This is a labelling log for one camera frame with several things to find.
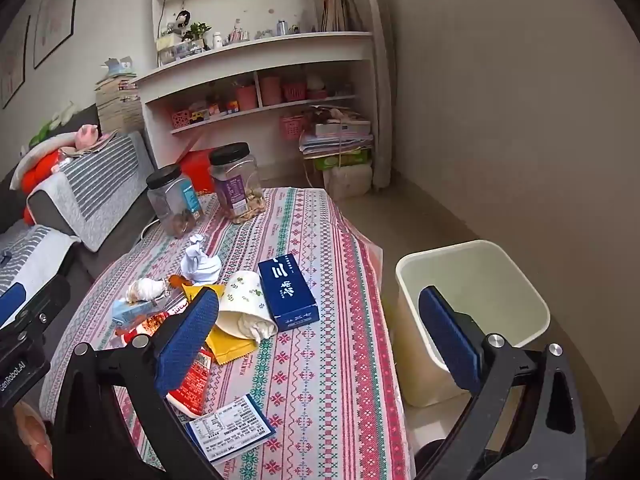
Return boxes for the patterned tablecloth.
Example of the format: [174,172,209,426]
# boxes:
[39,187,416,480]

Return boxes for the white bookshelf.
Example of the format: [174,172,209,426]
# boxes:
[135,0,386,201]

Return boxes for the small framed wall picture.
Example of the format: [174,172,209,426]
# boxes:
[0,15,31,110]

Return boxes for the pink plush pig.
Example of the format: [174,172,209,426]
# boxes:
[74,124,103,151]

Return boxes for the small white tissue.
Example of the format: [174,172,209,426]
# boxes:
[127,277,168,306]

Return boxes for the red plush toy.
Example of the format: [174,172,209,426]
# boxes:
[22,152,73,196]

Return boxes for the large framed wall picture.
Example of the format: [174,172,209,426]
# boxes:
[32,0,83,70]

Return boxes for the light blue carton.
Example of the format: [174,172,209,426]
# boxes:
[111,299,161,325]

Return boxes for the green tissue pack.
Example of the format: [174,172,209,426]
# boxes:
[312,150,373,171]

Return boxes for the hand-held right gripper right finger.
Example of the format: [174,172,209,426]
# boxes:
[417,285,588,480]

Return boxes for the cream plastic bin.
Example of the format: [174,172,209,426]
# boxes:
[395,239,551,408]

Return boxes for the quilted grey seat cover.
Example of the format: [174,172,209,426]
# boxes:
[0,225,81,301]

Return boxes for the grey sofa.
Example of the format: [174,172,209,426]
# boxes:
[0,105,161,311]

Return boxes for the white plastic bag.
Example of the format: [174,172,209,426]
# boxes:
[322,162,375,201]

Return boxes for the green and white plush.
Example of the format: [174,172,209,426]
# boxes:
[27,102,81,148]

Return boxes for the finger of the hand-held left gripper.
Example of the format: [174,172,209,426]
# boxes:
[0,275,71,346]
[0,282,27,328]

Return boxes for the person's left hand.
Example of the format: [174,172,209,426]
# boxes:
[14,402,53,478]

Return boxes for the clear jar blue label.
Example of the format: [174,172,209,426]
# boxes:
[146,164,203,238]

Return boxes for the leaning books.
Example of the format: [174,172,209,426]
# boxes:
[317,0,363,33]

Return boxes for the red snack packet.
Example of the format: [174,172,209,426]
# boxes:
[145,302,213,418]

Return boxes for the stack of papers and books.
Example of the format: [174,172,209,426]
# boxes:
[299,105,375,156]

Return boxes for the yellow wrapper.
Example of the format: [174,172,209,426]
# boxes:
[181,284,258,366]

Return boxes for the striped grey sofa cover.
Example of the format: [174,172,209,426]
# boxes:
[27,130,156,252]

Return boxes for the clear jar purple label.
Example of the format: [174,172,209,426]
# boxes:
[208,142,268,225]

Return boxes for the floral paper cup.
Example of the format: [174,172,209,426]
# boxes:
[215,270,278,346]

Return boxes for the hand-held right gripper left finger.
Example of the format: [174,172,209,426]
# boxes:
[52,287,223,480]

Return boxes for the hanging pink lattice basket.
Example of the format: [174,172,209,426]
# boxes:
[280,114,306,141]

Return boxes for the beige curtain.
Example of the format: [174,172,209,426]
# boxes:
[350,0,396,191]

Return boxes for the light blue tissue box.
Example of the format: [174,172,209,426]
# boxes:
[102,58,136,78]

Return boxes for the dark blue box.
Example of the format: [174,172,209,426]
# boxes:
[257,254,321,333]

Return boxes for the white and blue printed packet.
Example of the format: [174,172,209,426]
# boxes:
[185,394,277,463]

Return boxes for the large white tissue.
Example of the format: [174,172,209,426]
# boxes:
[180,232,222,288]

